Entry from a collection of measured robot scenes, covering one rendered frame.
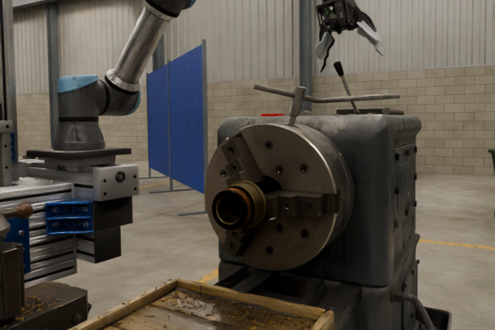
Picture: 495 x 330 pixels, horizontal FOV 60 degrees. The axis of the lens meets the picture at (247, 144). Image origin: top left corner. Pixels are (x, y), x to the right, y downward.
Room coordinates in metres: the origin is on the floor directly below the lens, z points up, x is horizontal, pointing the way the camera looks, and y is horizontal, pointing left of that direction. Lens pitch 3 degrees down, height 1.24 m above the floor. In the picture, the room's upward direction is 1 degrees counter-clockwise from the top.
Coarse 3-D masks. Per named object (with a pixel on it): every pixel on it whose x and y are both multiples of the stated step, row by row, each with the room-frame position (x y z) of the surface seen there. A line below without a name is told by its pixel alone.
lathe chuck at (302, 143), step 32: (256, 128) 0.91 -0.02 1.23; (288, 128) 0.87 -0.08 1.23; (224, 160) 0.95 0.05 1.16; (256, 160) 0.91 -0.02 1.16; (288, 160) 0.87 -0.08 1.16; (320, 160) 0.84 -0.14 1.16; (320, 192) 0.84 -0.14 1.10; (288, 224) 0.87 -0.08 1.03; (320, 224) 0.84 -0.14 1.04; (256, 256) 0.91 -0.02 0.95; (288, 256) 0.87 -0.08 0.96
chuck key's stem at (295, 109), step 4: (296, 88) 0.90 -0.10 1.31; (300, 88) 0.90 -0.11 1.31; (304, 88) 0.90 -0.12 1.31; (296, 92) 0.90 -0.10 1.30; (300, 92) 0.90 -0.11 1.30; (304, 92) 0.90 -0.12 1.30; (296, 96) 0.90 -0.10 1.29; (300, 96) 0.90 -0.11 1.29; (292, 100) 0.91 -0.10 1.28; (296, 100) 0.90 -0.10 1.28; (300, 100) 0.90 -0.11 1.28; (292, 104) 0.91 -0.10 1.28; (296, 104) 0.90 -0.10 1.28; (300, 104) 0.90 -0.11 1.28; (292, 108) 0.90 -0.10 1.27; (296, 108) 0.90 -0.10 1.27; (300, 108) 0.91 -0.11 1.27; (292, 112) 0.90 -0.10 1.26; (296, 112) 0.90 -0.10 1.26; (292, 116) 0.91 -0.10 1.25; (296, 116) 0.91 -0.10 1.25; (292, 120) 0.91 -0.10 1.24; (288, 124) 0.91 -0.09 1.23; (292, 124) 0.91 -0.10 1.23
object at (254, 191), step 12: (228, 192) 0.77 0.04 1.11; (240, 192) 0.77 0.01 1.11; (252, 192) 0.79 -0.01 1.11; (216, 204) 0.79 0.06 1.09; (228, 204) 0.83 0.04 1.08; (240, 204) 0.76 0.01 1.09; (252, 204) 0.78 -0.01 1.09; (264, 204) 0.80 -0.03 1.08; (216, 216) 0.79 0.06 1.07; (228, 216) 0.82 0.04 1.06; (240, 216) 0.76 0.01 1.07; (252, 216) 0.78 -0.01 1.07; (228, 228) 0.77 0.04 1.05; (240, 228) 0.79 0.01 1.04
